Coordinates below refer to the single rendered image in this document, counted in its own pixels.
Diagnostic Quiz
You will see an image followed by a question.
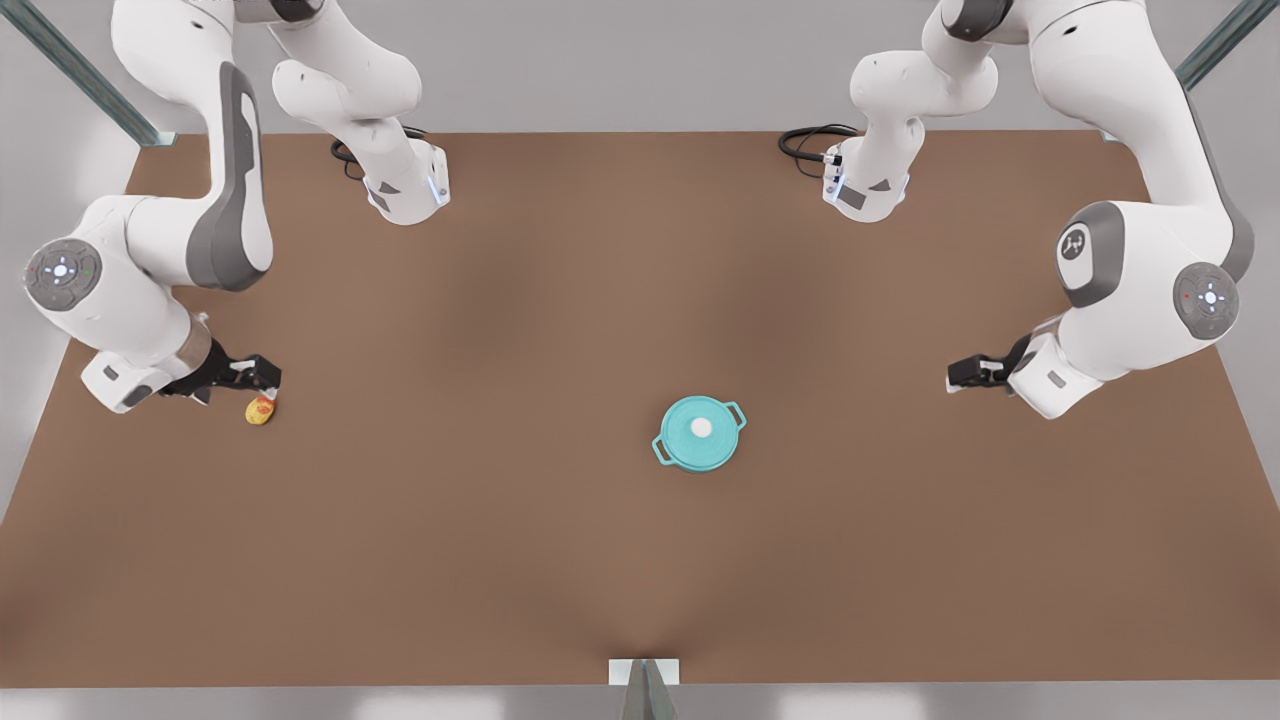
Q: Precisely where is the teal lid with white knob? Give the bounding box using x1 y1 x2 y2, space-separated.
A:
660 396 743 465

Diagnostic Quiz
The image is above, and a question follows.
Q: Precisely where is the black cable loop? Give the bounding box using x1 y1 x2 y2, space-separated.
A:
777 123 863 182
329 125 431 183

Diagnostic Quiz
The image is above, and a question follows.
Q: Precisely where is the teal pot with handles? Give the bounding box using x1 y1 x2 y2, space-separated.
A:
651 398 749 474

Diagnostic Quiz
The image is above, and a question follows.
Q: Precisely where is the silver frame post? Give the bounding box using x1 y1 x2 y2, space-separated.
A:
0 0 177 149
608 657 682 720
1100 0 1280 143

